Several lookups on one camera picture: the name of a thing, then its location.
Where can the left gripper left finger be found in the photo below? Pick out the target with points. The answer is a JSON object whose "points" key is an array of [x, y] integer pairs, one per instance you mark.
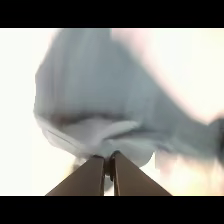
{"points": [[87, 180]]}

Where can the blue garment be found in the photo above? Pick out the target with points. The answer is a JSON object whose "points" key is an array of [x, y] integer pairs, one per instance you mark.
{"points": [[100, 86]]}

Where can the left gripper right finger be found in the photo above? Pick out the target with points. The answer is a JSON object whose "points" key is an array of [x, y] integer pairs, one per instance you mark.
{"points": [[133, 181]]}

